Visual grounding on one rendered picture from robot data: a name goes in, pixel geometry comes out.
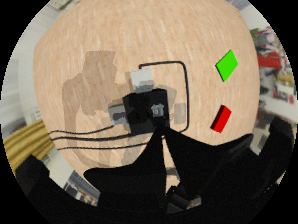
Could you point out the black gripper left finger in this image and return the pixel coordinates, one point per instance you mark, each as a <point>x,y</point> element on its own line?
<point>146,175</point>

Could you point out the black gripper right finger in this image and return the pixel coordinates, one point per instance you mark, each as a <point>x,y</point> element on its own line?
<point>197,163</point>

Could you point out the red flat block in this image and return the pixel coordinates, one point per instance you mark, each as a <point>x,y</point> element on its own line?
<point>221,119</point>

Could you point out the green flat bar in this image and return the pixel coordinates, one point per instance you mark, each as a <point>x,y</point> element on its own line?
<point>227,64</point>

